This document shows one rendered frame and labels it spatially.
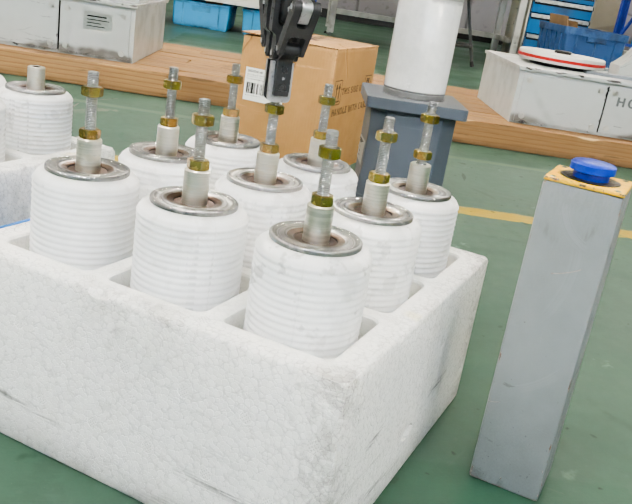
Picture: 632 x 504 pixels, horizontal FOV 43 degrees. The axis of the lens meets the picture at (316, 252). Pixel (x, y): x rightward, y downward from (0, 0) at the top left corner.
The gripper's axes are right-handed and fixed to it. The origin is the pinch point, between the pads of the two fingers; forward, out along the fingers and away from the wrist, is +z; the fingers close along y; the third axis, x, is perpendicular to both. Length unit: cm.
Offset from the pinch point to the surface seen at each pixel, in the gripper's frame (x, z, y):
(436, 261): -18.2, 16.2, -4.3
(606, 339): -61, 35, 15
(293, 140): -35, 27, 100
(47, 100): 20.0, 10.2, 34.0
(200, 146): 8.5, 4.9, -8.8
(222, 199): 5.9, 9.6, -7.9
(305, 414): 2.1, 20.6, -25.4
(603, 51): -302, 9, 345
